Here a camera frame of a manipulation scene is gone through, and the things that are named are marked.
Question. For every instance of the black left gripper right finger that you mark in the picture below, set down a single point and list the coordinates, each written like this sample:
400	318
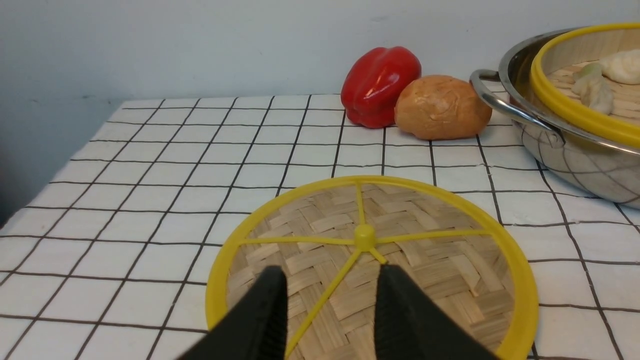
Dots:
410	326

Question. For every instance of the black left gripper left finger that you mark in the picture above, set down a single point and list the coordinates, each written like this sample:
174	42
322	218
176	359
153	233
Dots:
256	328

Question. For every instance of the yellow woven bamboo steamer lid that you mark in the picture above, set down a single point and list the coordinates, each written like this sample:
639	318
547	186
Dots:
330	239

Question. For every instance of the yellow bamboo steamer basket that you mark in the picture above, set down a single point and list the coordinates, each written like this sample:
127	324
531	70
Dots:
551	77

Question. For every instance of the stainless steel pot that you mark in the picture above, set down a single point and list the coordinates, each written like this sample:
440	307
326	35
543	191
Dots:
593	164

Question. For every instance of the white checkered tablecloth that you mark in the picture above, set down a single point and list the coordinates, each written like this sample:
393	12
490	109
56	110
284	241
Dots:
110	260

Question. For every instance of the brown bread roll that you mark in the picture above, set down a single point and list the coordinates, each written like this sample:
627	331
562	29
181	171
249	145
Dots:
441	108

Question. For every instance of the red bell pepper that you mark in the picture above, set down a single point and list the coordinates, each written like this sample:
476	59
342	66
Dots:
374	84

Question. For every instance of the white dumpling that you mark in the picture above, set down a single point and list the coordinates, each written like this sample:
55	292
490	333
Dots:
622	67

